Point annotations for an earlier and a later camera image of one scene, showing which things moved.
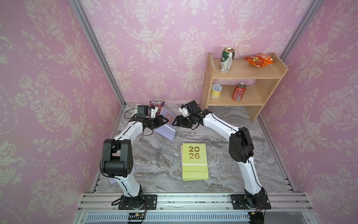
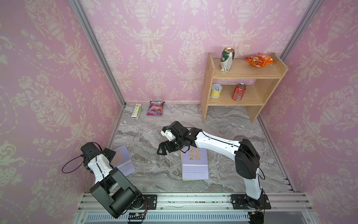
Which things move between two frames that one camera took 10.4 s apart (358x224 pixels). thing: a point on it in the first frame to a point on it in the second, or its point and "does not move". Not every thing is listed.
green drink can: (226, 59) does not move
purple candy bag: (159, 104) does not move
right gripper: (180, 119) to (162, 145)
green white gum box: (135, 110) does not move
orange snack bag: (259, 60) does not move
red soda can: (238, 92) does not move
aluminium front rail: (196, 208) does not move
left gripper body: (150, 122) to (108, 152)
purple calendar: (167, 129) to (195, 164)
